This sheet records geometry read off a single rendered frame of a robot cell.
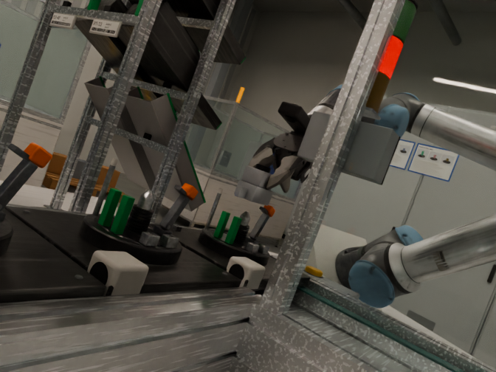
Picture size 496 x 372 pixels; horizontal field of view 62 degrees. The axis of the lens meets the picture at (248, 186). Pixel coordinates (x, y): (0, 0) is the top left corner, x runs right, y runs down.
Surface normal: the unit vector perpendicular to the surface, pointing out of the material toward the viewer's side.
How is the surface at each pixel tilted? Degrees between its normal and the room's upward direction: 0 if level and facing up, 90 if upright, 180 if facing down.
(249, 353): 90
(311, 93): 90
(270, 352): 90
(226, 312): 90
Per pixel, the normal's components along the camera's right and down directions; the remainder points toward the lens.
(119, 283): 0.77, 0.31
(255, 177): -0.53, -0.16
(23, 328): 0.35, -0.94
